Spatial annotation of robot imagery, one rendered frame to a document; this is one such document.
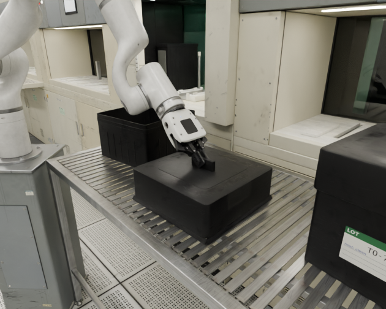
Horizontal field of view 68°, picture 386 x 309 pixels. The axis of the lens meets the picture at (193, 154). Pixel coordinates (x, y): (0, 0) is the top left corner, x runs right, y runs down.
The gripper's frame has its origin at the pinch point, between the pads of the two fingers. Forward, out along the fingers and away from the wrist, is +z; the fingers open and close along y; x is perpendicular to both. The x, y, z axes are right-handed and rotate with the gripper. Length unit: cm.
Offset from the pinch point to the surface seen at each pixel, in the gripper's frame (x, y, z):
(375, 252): -30.2, -5.0, 33.7
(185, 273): -4.1, -23.8, 21.7
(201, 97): 43, 65, -43
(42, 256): 79, -31, -6
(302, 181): -3.0, 31.3, 20.6
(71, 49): 153, 74, -184
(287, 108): -4, 50, -5
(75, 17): 79, 44, -143
